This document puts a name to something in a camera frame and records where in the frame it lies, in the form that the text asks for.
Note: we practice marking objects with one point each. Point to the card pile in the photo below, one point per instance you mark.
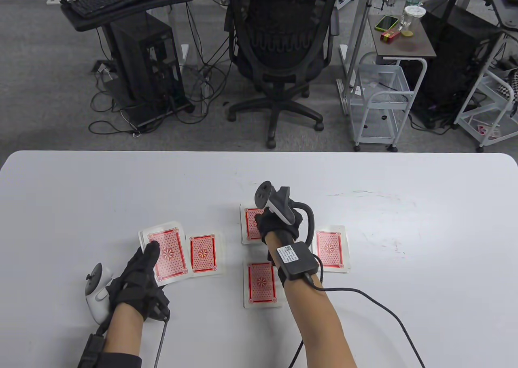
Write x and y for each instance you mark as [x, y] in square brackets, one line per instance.
[330, 248]
[204, 254]
[249, 226]

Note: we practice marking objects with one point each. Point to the person's left forearm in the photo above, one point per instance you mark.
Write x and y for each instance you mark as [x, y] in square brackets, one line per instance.
[125, 327]

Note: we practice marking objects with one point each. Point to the glass jar white lid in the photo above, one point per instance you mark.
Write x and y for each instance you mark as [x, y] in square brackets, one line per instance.
[412, 18]

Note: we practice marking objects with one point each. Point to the grey tracking controller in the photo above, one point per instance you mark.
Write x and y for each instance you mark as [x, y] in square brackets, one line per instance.
[267, 194]
[95, 299]

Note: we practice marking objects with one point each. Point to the person's right hand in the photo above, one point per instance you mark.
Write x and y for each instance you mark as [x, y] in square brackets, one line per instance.
[275, 230]

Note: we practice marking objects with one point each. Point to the silver metal post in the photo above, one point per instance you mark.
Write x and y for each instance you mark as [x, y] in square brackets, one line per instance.
[364, 22]

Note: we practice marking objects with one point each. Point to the black mesh office chair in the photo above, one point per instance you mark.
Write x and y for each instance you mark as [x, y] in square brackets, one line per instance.
[283, 28]

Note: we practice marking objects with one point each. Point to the black computer tower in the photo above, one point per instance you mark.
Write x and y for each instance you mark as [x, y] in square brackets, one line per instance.
[453, 52]
[137, 52]

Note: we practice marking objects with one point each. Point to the green-cased phone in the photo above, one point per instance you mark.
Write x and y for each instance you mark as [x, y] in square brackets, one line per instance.
[386, 22]

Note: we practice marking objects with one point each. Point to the brown side table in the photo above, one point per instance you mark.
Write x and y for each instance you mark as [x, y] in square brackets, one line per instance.
[404, 46]

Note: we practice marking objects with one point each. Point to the stack of red-backed cards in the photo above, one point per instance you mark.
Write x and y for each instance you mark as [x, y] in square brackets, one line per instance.
[170, 250]

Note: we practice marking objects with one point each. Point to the red-backed playing card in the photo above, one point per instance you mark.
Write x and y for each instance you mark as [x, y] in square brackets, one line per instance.
[261, 283]

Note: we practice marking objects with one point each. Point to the person's right forearm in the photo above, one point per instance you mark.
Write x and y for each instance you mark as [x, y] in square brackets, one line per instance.
[319, 327]

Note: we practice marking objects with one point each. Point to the red white small box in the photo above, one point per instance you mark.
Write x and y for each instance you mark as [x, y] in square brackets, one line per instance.
[487, 131]

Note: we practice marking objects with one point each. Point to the person's left hand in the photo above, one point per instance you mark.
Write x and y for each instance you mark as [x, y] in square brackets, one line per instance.
[137, 283]

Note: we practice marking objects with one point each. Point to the black white checkered cloth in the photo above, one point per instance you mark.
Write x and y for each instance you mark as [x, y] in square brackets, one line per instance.
[510, 87]

